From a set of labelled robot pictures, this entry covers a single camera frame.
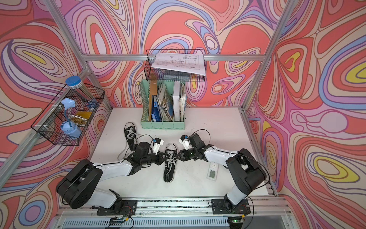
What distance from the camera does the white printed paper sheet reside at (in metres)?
0.78

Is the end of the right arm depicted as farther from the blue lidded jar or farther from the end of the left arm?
the blue lidded jar

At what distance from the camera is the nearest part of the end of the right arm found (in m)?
0.68

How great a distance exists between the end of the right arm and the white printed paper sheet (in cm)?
35
